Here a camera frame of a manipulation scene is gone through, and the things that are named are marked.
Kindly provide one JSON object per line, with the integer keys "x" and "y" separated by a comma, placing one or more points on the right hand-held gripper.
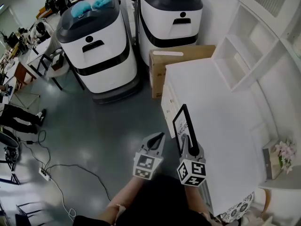
{"x": 192, "y": 173}

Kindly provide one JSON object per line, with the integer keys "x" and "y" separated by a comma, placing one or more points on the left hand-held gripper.
{"x": 143, "y": 165}

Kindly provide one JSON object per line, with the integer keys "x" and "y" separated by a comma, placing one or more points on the black framed nature print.
{"x": 181, "y": 128}

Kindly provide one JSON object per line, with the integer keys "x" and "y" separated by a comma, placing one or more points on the person's right forearm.
{"x": 194, "y": 201}

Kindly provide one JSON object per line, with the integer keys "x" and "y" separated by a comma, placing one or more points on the person's left forearm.
{"x": 128, "y": 194}

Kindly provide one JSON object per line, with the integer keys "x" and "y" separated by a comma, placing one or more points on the white desk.
{"x": 223, "y": 131}

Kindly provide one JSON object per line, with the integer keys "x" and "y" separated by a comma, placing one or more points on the person's black clothing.
{"x": 162, "y": 201}

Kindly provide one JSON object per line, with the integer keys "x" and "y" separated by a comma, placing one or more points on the brown cardboard box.
{"x": 157, "y": 79}

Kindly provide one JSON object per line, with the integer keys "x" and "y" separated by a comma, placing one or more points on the small white drawer box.
{"x": 266, "y": 163}

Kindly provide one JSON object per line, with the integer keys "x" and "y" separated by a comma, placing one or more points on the white and black service robot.
{"x": 164, "y": 25}
{"x": 105, "y": 74}

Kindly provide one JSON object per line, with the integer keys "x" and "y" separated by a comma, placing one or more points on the pink flowers in cream pot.
{"x": 285, "y": 149}

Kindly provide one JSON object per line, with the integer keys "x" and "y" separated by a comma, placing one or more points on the white power strip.
{"x": 44, "y": 173}

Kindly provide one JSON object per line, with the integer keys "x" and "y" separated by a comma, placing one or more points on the beige chair with black legs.
{"x": 58, "y": 72}

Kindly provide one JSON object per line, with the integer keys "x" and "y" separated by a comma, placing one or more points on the black power adapter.
{"x": 29, "y": 142}

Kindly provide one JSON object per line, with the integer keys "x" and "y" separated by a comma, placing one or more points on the brown tissue box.
{"x": 57, "y": 63}

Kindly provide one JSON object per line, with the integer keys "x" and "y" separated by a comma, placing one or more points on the black round case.
{"x": 7, "y": 139}

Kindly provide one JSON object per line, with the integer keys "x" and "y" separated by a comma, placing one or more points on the brown wooden table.
{"x": 23, "y": 74}

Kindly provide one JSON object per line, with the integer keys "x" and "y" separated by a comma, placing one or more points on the blue fluffy cloth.
{"x": 102, "y": 1}
{"x": 81, "y": 9}

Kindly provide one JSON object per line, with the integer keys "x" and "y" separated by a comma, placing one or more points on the white table with black frame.
{"x": 38, "y": 53}

